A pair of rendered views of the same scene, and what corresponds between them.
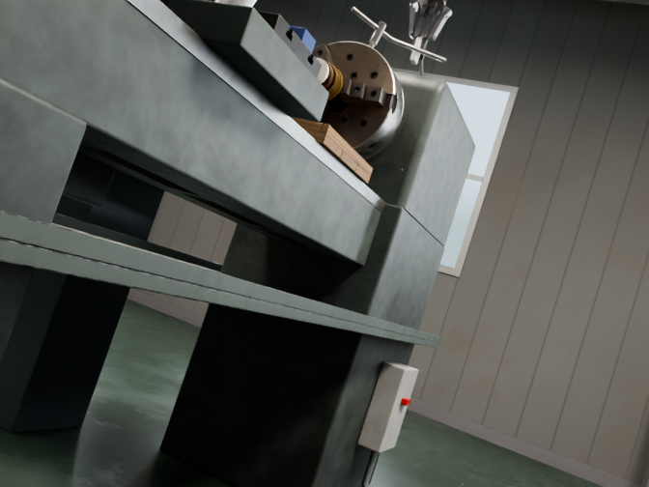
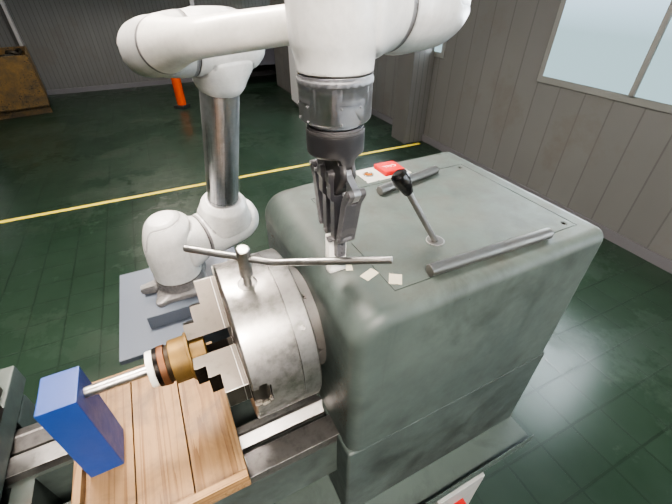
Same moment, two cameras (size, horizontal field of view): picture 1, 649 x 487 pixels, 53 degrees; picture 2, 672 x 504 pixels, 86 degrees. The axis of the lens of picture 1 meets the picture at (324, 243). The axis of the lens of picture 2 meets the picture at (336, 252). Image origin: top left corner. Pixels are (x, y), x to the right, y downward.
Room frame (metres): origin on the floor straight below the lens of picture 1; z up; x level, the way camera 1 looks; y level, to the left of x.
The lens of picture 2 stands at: (1.44, -0.37, 1.66)
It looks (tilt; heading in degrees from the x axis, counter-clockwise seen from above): 37 degrees down; 40
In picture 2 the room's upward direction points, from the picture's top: straight up
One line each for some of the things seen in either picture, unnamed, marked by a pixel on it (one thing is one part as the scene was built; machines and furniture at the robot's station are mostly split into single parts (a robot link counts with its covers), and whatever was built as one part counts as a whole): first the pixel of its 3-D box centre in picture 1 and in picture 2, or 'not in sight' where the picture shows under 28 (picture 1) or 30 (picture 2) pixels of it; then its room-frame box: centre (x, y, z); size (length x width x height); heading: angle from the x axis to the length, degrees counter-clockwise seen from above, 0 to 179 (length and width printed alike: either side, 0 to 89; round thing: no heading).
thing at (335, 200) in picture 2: (430, 22); (339, 205); (1.79, -0.09, 1.40); 0.04 x 0.01 x 0.11; 156
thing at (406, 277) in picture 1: (316, 338); (388, 409); (2.09, -0.07, 0.43); 0.60 x 0.48 x 0.86; 156
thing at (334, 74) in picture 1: (323, 81); (182, 358); (1.58, 0.13, 1.08); 0.09 x 0.09 x 0.09; 66
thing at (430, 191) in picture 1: (376, 156); (410, 275); (2.09, -0.07, 1.06); 0.59 x 0.48 x 0.39; 156
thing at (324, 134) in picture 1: (281, 141); (158, 431); (1.49, 0.17, 0.88); 0.36 x 0.30 x 0.04; 66
